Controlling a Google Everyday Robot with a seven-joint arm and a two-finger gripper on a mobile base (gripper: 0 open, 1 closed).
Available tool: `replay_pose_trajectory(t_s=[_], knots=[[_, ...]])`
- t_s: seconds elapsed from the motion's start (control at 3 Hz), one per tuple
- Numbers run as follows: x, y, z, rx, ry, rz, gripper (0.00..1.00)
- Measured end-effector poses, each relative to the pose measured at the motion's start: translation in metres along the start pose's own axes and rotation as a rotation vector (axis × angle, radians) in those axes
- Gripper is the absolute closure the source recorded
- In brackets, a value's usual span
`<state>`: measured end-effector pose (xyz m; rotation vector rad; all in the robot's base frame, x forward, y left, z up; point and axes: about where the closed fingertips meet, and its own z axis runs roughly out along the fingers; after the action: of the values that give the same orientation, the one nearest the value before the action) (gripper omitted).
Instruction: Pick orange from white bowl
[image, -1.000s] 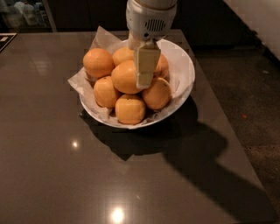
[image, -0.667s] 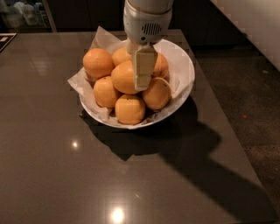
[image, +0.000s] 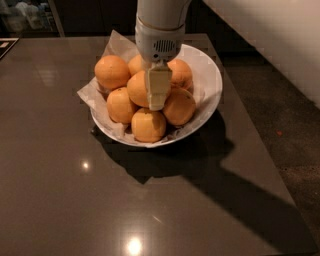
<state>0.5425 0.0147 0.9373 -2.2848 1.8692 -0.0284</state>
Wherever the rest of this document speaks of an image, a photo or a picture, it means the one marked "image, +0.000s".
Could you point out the white bowl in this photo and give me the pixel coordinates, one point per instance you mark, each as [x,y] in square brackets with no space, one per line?
[207,90]

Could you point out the white containers on shelf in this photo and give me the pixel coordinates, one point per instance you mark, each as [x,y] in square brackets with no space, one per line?
[27,15]

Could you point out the dark tray at table corner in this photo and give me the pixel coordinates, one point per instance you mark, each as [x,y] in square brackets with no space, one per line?
[6,44]

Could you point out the orange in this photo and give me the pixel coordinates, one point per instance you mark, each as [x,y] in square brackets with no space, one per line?
[120,107]
[112,72]
[179,107]
[181,74]
[136,87]
[148,126]
[136,64]

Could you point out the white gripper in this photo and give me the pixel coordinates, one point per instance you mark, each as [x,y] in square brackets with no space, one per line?
[159,42]

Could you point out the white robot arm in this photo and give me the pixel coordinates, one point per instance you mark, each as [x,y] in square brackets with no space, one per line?
[285,32]

